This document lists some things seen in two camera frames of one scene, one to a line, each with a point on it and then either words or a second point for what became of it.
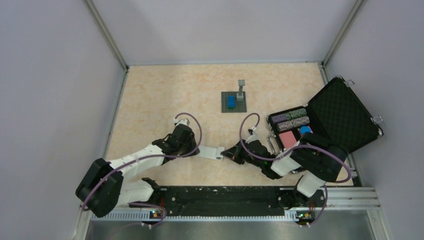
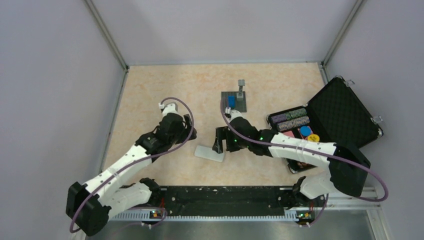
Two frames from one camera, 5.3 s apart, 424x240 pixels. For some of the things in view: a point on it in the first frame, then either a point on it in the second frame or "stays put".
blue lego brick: [231, 102] stays put
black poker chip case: [337, 114] stays put
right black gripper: [234, 153] to [224, 133]
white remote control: [211, 153] stays put
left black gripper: [193, 145] to [186, 131]
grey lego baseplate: [239, 106] stays put
